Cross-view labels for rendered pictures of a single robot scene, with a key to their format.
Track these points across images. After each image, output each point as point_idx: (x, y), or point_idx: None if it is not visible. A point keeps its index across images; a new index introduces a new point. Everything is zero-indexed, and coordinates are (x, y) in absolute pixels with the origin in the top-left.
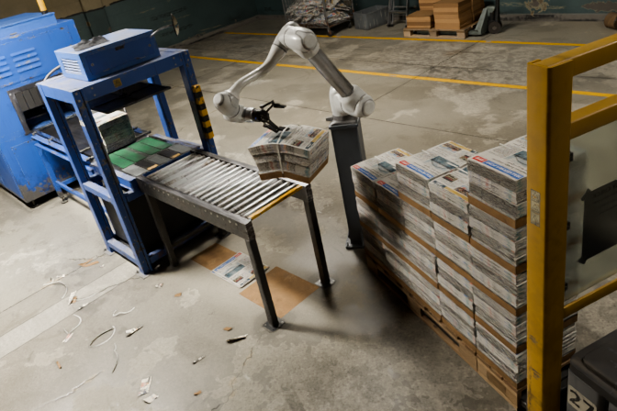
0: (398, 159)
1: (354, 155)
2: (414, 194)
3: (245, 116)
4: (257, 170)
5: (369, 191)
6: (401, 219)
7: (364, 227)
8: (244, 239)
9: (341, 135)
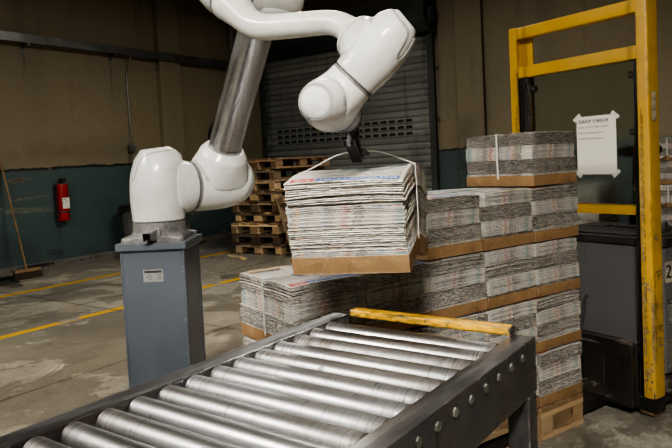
0: (288, 269)
1: (199, 311)
2: (457, 231)
3: None
4: (206, 366)
5: (349, 306)
6: (427, 302)
7: None
8: (529, 399)
9: (190, 263)
